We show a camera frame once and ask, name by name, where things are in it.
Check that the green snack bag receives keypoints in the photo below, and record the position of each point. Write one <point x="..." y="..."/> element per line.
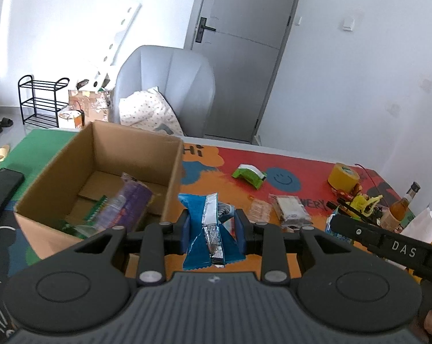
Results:
<point x="87" y="218"/>

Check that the black door handle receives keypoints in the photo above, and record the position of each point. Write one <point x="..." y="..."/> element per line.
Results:
<point x="202" y="27"/>

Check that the yellow tape roll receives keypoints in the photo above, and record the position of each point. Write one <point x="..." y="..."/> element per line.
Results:
<point x="343" y="177"/>

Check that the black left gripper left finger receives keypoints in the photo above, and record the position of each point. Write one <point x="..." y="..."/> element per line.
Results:
<point x="91" y="282"/>

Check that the white perforated board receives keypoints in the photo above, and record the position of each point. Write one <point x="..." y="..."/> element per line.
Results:
<point x="109" y="55"/>

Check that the open cardboard box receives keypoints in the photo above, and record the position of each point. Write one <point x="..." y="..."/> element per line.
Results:
<point x="90" y="166"/>

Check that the yellow slipper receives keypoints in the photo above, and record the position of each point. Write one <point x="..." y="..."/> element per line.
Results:
<point x="4" y="151"/>

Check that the purple bread roll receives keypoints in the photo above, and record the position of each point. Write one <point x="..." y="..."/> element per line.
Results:
<point x="127" y="207"/>

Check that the blue silver snack packet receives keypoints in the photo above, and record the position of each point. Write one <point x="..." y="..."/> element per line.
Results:
<point x="206" y="240"/>

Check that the red white snack packet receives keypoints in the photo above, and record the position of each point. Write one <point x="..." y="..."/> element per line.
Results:
<point x="259" y="211"/>

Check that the brown glass bottle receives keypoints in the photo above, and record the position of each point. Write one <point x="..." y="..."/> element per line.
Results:
<point x="396" y="212"/>

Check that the white orange paper bag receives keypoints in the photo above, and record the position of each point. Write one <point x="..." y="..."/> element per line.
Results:
<point x="70" y="119"/>

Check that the white paper cup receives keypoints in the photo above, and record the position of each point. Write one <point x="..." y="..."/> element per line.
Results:
<point x="420" y="228"/>

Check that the clear cream wafer packet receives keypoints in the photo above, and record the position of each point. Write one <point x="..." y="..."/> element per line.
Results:
<point x="290" y="211"/>

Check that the black metal shoe rack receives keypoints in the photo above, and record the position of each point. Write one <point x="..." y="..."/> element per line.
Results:
<point x="38" y="101"/>

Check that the brown cardboard box on floor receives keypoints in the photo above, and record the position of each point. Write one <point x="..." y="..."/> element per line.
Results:
<point x="94" y="105"/>

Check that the green white snack packet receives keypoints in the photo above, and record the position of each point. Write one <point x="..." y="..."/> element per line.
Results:
<point x="251" y="174"/>

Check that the yellow plastic clip toy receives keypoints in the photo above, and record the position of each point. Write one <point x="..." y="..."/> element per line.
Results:
<point x="365" y="204"/>

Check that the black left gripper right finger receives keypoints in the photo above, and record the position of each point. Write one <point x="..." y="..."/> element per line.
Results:
<point x="335" y="283"/>

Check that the black folded tripod rods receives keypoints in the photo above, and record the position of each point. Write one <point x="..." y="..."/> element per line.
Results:
<point x="340" y="206"/>

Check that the white wall switch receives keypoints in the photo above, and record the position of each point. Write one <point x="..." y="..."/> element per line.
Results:
<point x="348" y="24"/>

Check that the grey upholstered armchair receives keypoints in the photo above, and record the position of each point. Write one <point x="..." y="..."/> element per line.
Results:
<point x="185" y="78"/>

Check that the white dotted pillow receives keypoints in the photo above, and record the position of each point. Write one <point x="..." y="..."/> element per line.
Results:
<point x="149" y="110"/>

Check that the grey room door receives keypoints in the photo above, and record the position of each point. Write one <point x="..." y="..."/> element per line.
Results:
<point x="245" y="52"/>

